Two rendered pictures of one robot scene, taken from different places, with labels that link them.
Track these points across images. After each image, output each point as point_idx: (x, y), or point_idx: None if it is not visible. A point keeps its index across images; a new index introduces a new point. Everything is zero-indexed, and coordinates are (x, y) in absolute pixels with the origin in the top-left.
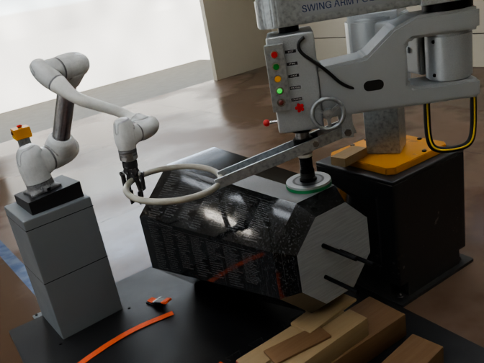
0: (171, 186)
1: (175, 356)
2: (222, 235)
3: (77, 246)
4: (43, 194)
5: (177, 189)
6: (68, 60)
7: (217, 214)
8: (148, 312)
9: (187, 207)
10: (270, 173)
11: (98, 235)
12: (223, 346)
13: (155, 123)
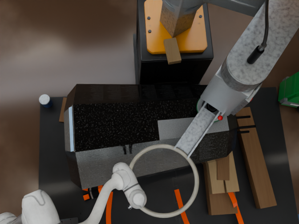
0: (99, 162)
1: (152, 209)
2: (181, 165)
3: None
4: None
5: (109, 161)
6: (54, 217)
7: (167, 158)
8: None
9: None
10: (171, 110)
11: (67, 222)
12: (163, 182)
13: (130, 167)
